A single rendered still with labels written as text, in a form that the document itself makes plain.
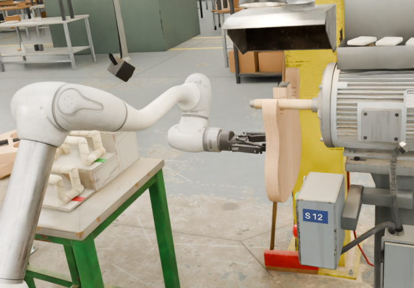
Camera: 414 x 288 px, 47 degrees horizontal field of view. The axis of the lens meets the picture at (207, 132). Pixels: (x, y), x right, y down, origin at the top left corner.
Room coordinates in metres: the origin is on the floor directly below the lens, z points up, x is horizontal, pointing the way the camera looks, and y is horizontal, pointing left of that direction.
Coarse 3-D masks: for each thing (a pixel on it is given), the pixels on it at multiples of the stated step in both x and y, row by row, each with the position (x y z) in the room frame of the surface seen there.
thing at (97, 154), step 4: (100, 148) 1.72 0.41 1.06; (104, 148) 1.73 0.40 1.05; (92, 152) 1.69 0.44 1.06; (96, 152) 1.69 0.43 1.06; (100, 152) 1.70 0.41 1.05; (104, 152) 1.72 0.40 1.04; (88, 156) 1.65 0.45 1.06; (92, 156) 1.66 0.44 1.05; (96, 156) 1.67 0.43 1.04; (100, 156) 1.70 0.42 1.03; (88, 160) 1.64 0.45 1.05; (92, 160) 1.65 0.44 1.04
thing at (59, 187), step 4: (60, 180) 1.51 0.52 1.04; (56, 184) 1.50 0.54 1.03; (60, 184) 1.51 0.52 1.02; (56, 188) 1.50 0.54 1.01; (60, 188) 1.51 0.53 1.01; (64, 188) 1.52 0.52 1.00; (56, 192) 1.51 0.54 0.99; (60, 192) 1.50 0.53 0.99; (64, 192) 1.51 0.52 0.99; (60, 196) 1.50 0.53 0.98; (60, 204) 1.50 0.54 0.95; (64, 204) 1.50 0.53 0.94
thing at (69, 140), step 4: (68, 136) 1.69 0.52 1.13; (72, 136) 1.69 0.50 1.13; (68, 140) 1.67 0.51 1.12; (72, 140) 1.66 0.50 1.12; (76, 140) 1.65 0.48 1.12; (80, 140) 1.65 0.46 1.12; (84, 140) 1.65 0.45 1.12; (68, 144) 1.68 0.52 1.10; (72, 144) 1.67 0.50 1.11; (76, 144) 1.66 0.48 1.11
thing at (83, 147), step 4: (80, 144) 1.65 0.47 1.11; (84, 144) 1.65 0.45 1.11; (80, 148) 1.65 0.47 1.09; (84, 148) 1.65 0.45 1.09; (80, 152) 1.65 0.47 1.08; (84, 152) 1.65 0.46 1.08; (88, 152) 1.66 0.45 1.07; (84, 156) 1.65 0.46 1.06; (84, 160) 1.65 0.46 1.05; (84, 164) 1.65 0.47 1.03; (88, 164) 1.65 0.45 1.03
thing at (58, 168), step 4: (56, 164) 1.62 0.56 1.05; (60, 164) 1.62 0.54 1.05; (64, 164) 1.61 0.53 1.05; (52, 168) 1.62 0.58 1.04; (56, 168) 1.61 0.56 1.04; (60, 168) 1.60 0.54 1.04; (64, 168) 1.59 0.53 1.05; (68, 168) 1.58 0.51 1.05; (72, 168) 1.58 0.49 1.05; (76, 168) 1.59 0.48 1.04; (60, 172) 1.60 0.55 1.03; (64, 172) 1.59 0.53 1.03; (68, 172) 1.58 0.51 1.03
